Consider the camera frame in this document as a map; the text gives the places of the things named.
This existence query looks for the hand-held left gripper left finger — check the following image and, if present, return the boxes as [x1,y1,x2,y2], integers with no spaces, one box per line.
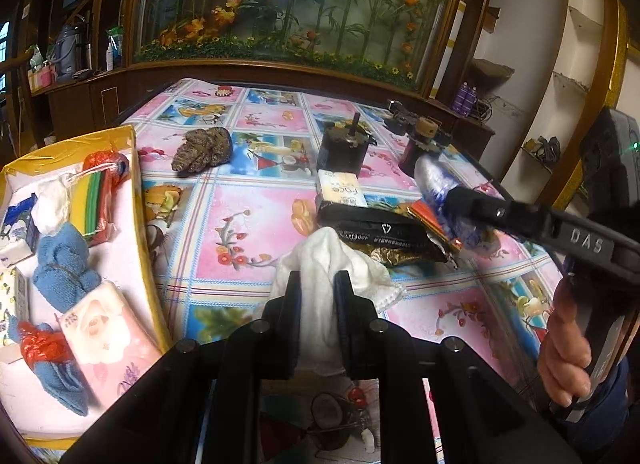
[60,270,303,464]

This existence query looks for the black cylinder motor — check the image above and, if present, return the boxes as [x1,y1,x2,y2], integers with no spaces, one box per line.
[316,114,378,177]

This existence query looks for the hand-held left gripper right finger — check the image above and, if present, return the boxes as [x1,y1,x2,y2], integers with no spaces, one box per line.
[334,270,583,464]

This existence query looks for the black packet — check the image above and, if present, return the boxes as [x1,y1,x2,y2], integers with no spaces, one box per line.
[316,204,458,265]

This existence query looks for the printed tablecloth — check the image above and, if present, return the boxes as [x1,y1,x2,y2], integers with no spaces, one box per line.
[112,78,566,464]

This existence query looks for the blue towel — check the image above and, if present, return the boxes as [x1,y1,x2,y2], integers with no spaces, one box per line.
[25,324,91,417]
[32,223,103,307]

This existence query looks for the flower picture panel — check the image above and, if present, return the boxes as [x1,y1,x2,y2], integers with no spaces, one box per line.
[132,0,468,92]

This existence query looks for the wooden cabinet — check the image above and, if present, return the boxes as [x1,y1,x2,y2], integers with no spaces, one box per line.
[30,59,496,145]

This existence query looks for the pink box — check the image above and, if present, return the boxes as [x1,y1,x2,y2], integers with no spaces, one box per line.
[27,66,53,92]

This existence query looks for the dark tool pile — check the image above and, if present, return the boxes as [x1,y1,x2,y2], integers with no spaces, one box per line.
[522,136,561,165]

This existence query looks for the green packet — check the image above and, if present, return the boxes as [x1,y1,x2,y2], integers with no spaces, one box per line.
[107,26,123,67]

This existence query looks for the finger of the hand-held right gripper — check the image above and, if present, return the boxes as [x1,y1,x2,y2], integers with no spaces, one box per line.
[442,186,556,246]

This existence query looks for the black motor with wooden pulley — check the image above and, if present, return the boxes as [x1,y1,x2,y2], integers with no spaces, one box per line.
[398,116,453,177]

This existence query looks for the coloured sponge pack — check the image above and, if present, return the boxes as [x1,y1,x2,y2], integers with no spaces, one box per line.
[70,169,121,247]

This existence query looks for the yellow cardboard box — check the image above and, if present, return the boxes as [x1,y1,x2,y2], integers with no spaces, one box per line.
[0,125,173,450]

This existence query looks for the beige tissue pack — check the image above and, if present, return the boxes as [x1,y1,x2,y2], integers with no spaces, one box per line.
[317,170,368,207]

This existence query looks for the pink tissue pack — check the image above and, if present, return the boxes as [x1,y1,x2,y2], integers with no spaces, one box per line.
[56,280,163,407]

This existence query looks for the person's right hand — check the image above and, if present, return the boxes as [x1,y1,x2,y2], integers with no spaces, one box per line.
[537,274,596,409]

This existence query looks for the white towel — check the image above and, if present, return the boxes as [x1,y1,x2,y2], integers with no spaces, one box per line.
[252,226,405,377]

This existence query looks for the gold foil packet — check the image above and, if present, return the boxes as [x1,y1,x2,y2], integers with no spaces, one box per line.
[370,201,466,269]

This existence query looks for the blue thermos jug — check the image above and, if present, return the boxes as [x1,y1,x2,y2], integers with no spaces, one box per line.
[52,16,86,82]

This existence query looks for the blue white tissue pack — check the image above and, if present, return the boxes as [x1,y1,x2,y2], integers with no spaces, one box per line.
[0,194,41,252]

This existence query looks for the silver blue foil packet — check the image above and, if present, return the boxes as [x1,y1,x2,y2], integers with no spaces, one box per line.
[414,154,501,252]

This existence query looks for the yellow patterned carton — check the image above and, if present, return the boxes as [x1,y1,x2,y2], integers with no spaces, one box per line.
[0,266,31,347]

